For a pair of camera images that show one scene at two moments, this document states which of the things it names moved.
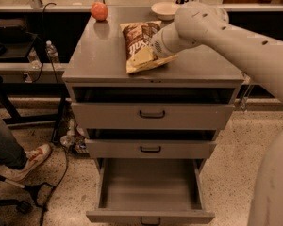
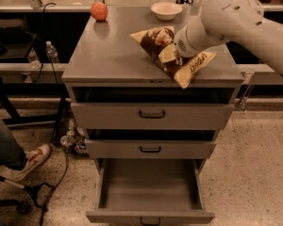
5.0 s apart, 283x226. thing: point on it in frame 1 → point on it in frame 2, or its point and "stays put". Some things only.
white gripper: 156,45 → 183,46
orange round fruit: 99,10 stays put
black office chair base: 22,206 stays put
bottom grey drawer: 150,191 stays put
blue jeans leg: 5,148 stays put
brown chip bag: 137,38 → 158,40
